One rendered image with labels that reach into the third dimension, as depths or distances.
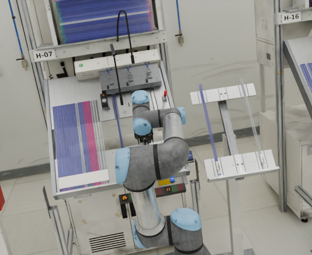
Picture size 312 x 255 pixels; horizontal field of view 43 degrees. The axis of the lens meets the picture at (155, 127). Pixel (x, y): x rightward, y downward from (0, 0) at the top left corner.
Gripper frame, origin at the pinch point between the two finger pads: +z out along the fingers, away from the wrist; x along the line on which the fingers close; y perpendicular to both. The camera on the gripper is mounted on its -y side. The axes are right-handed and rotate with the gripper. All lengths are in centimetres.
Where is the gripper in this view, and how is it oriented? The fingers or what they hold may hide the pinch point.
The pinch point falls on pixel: (144, 144)
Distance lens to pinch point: 195.1
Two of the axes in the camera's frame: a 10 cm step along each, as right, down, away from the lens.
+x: 9.8, -1.7, 0.9
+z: 0.5, 6.8, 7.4
